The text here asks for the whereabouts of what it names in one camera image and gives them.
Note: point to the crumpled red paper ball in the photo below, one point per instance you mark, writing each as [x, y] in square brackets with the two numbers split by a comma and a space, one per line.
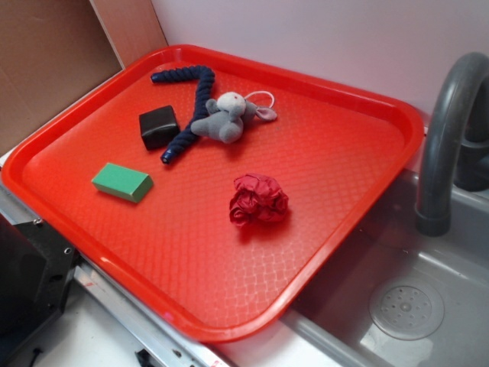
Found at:
[257, 198]

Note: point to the red plastic tray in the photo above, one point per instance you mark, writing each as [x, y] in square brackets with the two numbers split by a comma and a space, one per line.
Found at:
[333, 149]

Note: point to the grey plush mouse toy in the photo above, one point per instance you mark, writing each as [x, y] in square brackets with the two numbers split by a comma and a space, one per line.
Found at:
[228, 115]

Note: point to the black cube block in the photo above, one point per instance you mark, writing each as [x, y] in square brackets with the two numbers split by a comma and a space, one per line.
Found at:
[158, 127]

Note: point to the green rectangular block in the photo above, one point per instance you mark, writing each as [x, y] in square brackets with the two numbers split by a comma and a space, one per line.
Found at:
[123, 182]

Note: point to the grey toy sink basin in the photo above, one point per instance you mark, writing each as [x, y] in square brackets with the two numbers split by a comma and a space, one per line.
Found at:
[390, 296]

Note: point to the grey toy faucet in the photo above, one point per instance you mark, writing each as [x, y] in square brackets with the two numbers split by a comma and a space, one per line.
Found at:
[456, 147]

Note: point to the brown cardboard panel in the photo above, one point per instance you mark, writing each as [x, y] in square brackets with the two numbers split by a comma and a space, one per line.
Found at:
[54, 52]

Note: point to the aluminium frame rail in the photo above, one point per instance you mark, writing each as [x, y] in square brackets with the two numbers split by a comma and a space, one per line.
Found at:
[91, 321]

